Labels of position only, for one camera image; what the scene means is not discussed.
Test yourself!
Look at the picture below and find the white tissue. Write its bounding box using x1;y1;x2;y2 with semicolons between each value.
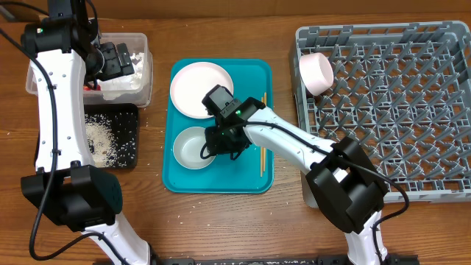
98;52;144;101

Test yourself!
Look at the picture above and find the grey bowl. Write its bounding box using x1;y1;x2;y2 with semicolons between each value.
173;127;216;169

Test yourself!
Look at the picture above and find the large white plate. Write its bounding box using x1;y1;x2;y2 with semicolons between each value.
170;62;234;119

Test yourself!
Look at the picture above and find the pink bowl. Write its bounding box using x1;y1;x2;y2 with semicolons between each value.
299;53;334;96

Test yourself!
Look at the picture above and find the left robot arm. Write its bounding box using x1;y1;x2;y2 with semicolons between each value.
15;0;159;264

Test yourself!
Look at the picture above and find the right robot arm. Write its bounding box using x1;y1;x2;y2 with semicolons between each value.
200;85;419;264

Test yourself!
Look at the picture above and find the grey dishwasher rack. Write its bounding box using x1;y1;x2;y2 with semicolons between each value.
290;21;470;203

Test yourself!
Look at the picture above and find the clear plastic bin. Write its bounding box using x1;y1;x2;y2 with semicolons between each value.
24;32;154;110

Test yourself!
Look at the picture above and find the teal serving tray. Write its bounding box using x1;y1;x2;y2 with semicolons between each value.
162;58;275;194

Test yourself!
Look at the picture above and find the red snack wrapper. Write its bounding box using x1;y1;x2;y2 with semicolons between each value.
83;85;101;91

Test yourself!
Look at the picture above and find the black tray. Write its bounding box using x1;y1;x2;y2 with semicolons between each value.
35;104;139;175

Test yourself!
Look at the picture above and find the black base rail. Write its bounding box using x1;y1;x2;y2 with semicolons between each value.
159;255;420;265

